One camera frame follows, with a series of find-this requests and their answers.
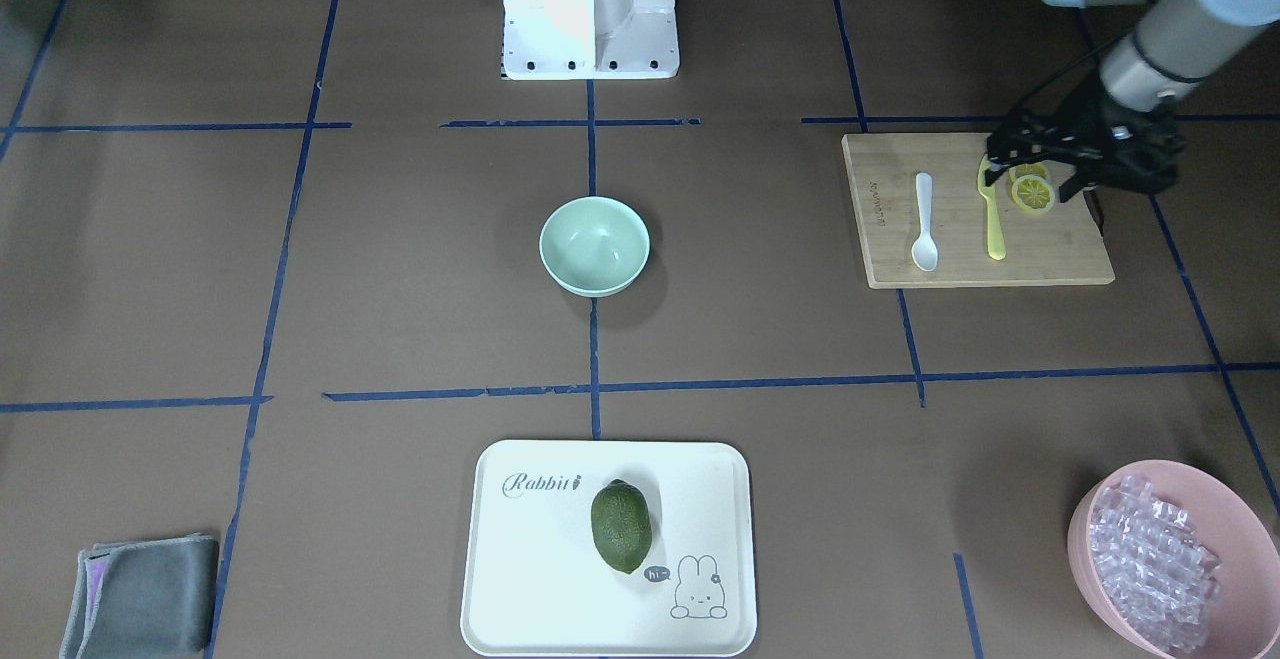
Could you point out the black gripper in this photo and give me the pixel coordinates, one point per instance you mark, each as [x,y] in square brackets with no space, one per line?
[1092,120]

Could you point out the white plastic spoon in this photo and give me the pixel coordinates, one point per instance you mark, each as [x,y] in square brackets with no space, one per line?
[924,252]

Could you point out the mint green bowl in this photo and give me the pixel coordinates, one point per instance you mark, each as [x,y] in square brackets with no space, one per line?
[594,246]

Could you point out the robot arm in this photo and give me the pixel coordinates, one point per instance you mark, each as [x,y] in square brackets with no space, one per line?
[1176,46]

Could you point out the pink bowl of ice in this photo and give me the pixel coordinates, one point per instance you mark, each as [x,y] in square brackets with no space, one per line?
[1176,563]

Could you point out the lemon slice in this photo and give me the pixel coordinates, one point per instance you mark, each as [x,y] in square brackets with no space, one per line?
[1033,193]
[1036,169]

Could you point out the wooden cutting board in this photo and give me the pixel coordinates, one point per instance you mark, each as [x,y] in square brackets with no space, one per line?
[1059,248]

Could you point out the yellow plastic knife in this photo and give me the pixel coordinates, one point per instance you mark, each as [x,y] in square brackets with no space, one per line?
[995,242]

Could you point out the green avocado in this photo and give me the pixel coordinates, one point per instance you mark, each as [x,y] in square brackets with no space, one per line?
[621,527]

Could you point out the cream rabbit tray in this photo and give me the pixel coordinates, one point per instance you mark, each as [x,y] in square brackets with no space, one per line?
[535,586]

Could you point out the folded grey cloth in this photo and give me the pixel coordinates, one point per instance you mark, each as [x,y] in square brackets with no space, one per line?
[143,599]

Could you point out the white camera pole mount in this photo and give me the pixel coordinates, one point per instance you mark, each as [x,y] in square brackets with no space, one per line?
[569,40]

